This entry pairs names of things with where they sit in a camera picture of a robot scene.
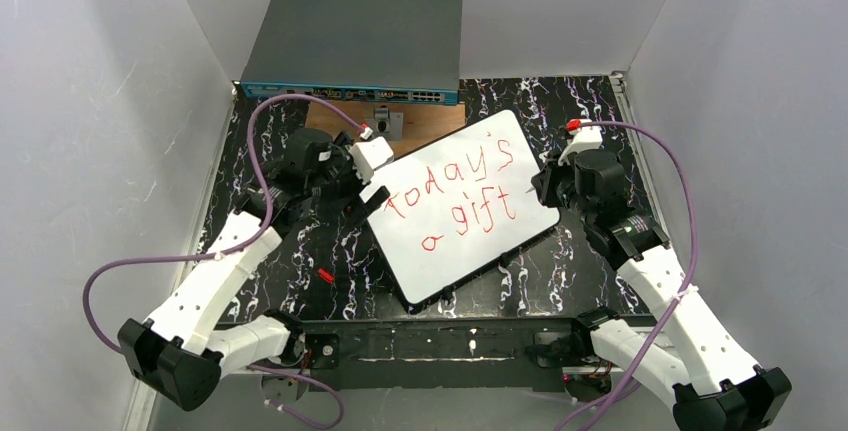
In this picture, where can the grey blue network switch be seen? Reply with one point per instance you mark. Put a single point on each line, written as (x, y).
(396, 51)

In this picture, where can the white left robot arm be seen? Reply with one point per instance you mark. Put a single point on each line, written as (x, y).
(178, 350)

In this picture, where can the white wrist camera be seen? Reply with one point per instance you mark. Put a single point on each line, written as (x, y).
(370, 153)
(581, 137)

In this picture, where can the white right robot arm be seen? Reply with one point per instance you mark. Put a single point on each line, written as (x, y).
(709, 382)

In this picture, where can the aluminium frame rail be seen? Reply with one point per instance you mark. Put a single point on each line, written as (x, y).
(662, 373)

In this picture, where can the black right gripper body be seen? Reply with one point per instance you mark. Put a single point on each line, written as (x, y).
(549, 181)

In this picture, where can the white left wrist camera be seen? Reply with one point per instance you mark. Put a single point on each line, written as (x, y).
(370, 153)

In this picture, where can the grey metal clamp bracket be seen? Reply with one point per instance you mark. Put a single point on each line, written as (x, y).
(387, 123)

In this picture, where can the red marker cap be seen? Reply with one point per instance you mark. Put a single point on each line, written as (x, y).
(326, 276)

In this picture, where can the white whiteboard black frame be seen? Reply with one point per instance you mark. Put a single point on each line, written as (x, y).
(457, 205)

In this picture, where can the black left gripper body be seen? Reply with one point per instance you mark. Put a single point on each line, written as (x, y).
(354, 191)

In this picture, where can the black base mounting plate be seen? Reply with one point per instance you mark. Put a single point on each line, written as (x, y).
(530, 352)

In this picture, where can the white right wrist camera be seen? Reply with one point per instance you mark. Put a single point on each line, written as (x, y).
(581, 137)

